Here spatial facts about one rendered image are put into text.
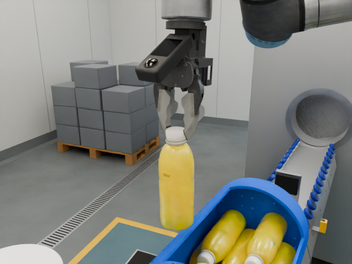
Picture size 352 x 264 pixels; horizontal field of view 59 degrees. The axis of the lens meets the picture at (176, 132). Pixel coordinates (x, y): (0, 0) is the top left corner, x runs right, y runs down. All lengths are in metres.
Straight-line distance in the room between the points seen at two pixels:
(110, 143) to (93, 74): 0.89
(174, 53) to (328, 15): 0.27
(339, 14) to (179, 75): 0.29
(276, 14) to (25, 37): 4.31
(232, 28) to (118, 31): 2.13
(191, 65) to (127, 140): 3.37
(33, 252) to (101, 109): 3.10
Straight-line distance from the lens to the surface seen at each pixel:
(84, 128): 4.23
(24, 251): 1.04
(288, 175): 1.34
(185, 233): 0.71
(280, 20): 0.61
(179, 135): 0.58
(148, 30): 5.80
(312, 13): 0.62
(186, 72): 0.55
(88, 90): 4.03
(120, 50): 6.12
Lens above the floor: 1.64
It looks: 18 degrees down
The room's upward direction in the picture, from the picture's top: straight up
